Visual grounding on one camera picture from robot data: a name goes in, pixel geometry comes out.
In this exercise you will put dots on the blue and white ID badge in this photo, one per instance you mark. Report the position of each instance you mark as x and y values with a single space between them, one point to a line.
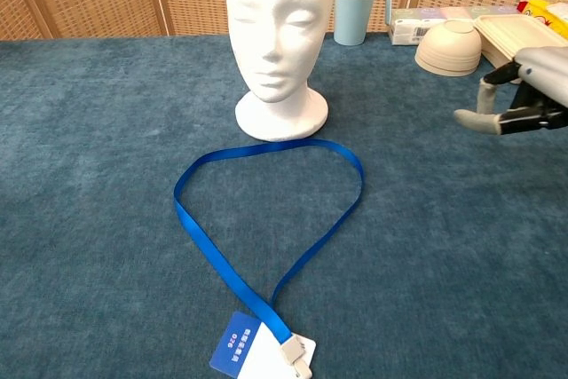
235 343

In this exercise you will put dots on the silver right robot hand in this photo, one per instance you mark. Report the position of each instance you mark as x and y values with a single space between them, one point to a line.
539 77

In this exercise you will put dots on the pastel tissue multipack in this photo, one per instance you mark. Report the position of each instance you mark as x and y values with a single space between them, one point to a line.
408 28

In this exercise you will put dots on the white foam mannequin head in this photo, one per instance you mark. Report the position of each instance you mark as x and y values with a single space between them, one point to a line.
279 19

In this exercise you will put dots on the teal table cloth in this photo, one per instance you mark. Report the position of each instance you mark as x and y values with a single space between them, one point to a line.
89 219

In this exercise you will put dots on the beige lidded lunch box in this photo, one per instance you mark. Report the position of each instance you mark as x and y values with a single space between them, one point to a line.
510 30

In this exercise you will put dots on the light blue mug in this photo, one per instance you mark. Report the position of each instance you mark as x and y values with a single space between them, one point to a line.
350 15

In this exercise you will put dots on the beige upturned bowl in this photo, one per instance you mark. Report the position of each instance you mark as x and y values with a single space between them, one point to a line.
448 50

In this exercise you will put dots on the yellow snack pack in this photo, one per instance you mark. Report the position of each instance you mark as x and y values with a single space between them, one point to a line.
543 13

